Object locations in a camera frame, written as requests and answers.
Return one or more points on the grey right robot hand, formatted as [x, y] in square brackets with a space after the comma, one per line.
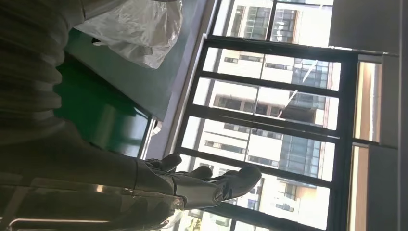
[95, 185]

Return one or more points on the silver conveyor side rail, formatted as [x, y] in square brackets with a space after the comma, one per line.
[147, 140]

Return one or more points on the beige building outside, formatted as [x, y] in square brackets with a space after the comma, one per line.
[242, 146]

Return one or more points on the green conveyor belt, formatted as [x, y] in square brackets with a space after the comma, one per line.
[105, 127]

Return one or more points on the white conveyor roller end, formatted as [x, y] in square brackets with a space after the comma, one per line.
[157, 128]

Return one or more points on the black window frame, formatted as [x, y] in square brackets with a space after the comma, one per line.
[271, 47]

